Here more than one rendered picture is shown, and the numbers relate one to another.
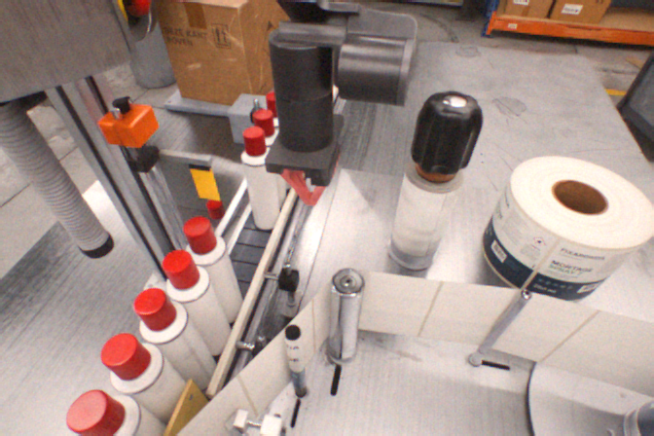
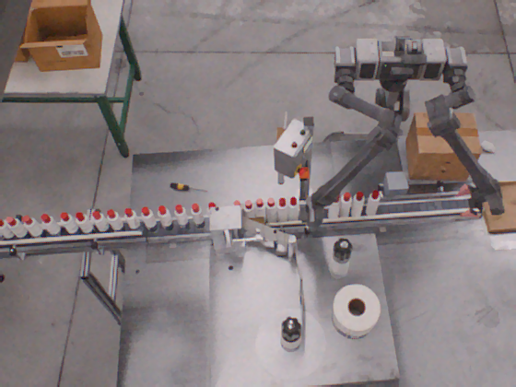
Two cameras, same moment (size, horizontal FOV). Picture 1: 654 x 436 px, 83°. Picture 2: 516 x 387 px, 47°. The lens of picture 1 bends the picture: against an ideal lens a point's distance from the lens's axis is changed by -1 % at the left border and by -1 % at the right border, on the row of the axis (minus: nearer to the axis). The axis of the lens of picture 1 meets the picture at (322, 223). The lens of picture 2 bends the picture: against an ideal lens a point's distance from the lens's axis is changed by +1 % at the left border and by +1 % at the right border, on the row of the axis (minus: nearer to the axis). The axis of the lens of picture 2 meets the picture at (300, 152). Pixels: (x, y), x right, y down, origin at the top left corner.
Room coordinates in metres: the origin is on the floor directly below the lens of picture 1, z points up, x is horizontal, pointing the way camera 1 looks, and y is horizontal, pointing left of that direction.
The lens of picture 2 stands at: (-0.12, -1.04, 3.53)
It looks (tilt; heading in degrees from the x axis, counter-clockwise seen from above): 58 degrees down; 70
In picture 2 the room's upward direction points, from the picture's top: 3 degrees clockwise
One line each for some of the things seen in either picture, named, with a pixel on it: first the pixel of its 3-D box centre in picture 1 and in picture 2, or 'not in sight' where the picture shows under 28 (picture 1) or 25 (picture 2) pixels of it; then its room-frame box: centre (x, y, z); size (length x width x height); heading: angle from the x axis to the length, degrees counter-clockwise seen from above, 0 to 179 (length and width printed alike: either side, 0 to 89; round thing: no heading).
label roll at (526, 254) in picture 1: (557, 228); (355, 311); (0.40, -0.39, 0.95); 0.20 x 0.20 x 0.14
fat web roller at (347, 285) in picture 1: (345, 320); (291, 247); (0.23, -0.03, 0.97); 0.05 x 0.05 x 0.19
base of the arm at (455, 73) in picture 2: not in sight; (456, 78); (1.11, 0.33, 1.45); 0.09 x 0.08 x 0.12; 163
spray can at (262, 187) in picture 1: (261, 181); (334, 205); (0.49, 0.11, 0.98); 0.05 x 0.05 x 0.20
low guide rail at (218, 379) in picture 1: (310, 151); (375, 216); (0.68, 0.03, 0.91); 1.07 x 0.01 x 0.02; 167
